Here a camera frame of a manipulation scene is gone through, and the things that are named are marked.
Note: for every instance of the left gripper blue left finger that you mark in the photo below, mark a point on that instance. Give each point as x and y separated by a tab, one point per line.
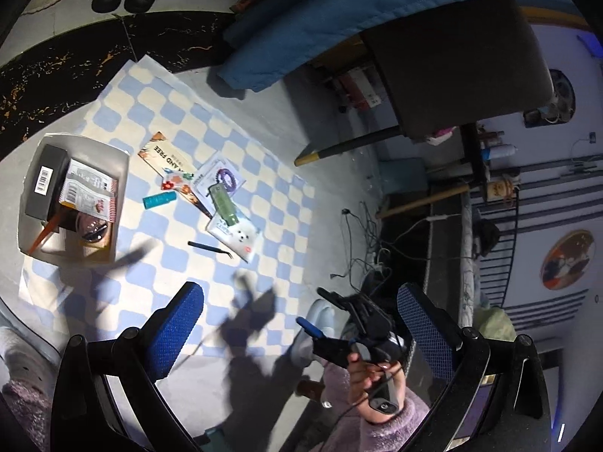
170	327

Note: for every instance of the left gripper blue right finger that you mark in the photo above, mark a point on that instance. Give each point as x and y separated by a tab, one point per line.
433	330

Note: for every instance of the black tweezers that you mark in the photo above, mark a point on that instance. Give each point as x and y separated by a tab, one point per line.
209	248

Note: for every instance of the round pink compact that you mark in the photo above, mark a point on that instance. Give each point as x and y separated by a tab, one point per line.
86	223

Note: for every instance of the green bottle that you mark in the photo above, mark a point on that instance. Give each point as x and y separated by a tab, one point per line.
223	204

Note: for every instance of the round bristle hair brush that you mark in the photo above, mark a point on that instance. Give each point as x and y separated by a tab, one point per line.
48	229

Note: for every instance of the red white sachet packet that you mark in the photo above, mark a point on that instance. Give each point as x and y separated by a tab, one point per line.
89	190

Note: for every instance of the black rectangular box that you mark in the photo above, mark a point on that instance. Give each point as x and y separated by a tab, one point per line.
49	174

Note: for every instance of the person right hand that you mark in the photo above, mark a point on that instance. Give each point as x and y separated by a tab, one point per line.
363	376

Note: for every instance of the light blue slipper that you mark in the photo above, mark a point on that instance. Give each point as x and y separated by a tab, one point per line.
315	341

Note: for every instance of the soft cotton tissue pack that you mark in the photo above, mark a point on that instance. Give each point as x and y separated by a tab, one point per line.
243	238

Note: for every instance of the teal small tube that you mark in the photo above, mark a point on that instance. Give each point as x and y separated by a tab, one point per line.
160	199

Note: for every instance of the blue white checkered mat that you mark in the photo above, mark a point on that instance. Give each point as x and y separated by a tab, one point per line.
142	99

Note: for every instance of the and free booklet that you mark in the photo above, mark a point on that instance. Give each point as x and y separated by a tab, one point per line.
176	172

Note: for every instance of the blue seat cushion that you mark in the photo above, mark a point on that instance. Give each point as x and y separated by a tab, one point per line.
275	37

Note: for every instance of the white hair tie card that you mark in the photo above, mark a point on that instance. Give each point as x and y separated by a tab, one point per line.
218	169

